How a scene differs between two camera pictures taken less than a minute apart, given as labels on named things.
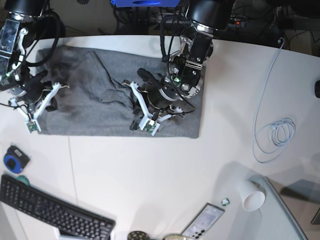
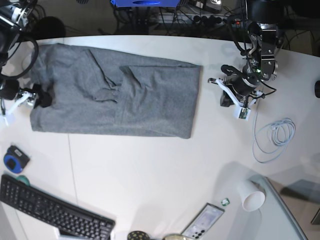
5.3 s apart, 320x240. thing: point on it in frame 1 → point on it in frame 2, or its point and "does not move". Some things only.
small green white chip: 225,202 does not move
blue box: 145,3 does not move
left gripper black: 33,86 → 10,88
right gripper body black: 160,94 → 244,81
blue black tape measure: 15,159 does not move
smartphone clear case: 202,222 does not move
